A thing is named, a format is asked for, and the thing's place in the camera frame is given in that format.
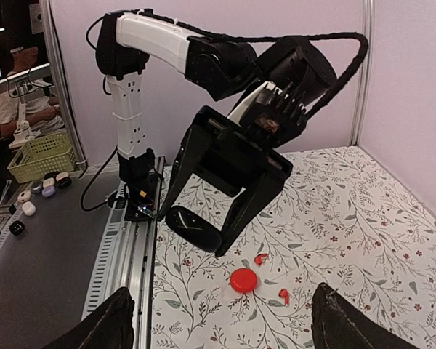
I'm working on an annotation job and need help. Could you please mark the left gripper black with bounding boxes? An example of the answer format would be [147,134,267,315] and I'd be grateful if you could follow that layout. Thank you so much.
[158,105,293,257]

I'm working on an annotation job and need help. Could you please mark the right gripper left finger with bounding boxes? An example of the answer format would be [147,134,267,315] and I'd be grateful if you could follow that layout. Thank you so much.
[45,287,134,349]

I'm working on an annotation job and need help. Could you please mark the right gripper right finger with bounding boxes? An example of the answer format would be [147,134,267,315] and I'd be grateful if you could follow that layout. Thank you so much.
[311,283,414,349]

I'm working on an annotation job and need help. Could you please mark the black earbud charging case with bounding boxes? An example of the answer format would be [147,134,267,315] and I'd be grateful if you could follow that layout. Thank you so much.
[165,206,222,253]

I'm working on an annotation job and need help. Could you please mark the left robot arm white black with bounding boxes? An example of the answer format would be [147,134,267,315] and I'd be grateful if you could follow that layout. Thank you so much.
[95,9,337,257]

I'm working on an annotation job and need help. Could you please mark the red round charging case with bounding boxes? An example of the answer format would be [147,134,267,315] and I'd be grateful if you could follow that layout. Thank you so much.
[230,268,258,294]

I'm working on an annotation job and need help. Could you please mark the small black earbud case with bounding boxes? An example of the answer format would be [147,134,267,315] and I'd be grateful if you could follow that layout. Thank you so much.
[9,220,25,236]

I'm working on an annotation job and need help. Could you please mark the white earbud case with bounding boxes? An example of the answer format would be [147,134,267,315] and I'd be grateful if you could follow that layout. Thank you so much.
[22,201,36,217]

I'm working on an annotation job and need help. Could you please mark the purple earbud case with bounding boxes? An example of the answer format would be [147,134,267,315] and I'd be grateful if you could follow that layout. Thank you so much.
[41,185,56,198]

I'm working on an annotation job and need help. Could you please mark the red earbud lower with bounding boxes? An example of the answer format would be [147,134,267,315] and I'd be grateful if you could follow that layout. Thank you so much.
[278,288,290,306]

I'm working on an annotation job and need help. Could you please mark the red earbud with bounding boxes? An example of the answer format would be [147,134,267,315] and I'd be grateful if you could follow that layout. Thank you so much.
[254,253,268,265]
[278,288,290,306]

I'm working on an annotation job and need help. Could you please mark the red earbud upper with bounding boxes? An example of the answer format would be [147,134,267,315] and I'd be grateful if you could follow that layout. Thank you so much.
[254,253,268,265]

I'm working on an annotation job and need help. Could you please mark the floral patterned table mat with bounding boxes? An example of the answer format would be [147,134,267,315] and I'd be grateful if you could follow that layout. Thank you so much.
[151,147,436,348]

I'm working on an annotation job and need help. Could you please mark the green plastic basket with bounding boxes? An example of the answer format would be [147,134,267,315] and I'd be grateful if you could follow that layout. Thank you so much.
[7,130,76,183]

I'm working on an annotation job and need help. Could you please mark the seated person white shirt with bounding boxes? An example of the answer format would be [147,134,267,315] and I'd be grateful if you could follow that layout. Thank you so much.
[0,46,65,139]

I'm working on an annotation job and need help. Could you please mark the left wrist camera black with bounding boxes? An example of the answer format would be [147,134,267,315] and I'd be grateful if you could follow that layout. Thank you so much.
[239,84,307,149]

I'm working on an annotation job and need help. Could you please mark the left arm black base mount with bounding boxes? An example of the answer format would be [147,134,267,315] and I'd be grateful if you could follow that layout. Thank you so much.
[124,173,161,222]

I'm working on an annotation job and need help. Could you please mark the aluminium frame post right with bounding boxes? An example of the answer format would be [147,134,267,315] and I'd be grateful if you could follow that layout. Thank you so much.
[350,0,375,146]

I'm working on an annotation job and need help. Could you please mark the aluminium frame post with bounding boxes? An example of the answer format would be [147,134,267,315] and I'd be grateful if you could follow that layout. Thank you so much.
[350,0,375,146]
[39,0,88,176]

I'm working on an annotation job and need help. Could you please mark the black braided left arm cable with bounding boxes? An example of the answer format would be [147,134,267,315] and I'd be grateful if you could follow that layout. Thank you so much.
[174,21,369,113]

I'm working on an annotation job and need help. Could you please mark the aluminium frame post left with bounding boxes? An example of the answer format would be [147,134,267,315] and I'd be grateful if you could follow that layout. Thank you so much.
[39,0,88,176]

